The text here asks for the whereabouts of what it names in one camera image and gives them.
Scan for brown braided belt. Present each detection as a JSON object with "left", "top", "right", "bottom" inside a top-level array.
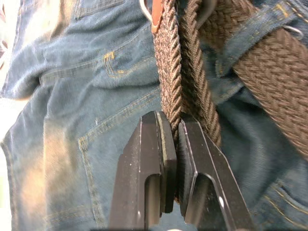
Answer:
[{"left": 151, "top": 0, "right": 308, "bottom": 204}]

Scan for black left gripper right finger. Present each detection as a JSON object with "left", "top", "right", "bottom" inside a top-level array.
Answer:
[{"left": 177, "top": 115, "right": 256, "bottom": 231}]

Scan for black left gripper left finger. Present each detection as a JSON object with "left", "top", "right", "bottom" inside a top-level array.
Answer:
[{"left": 108, "top": 111, "right": 178, "bottom": 231}]

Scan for blue denim shorts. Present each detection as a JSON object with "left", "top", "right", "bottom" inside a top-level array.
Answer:
[{"left": 0, "top": 0, "right": 308, "bottom": 231}]

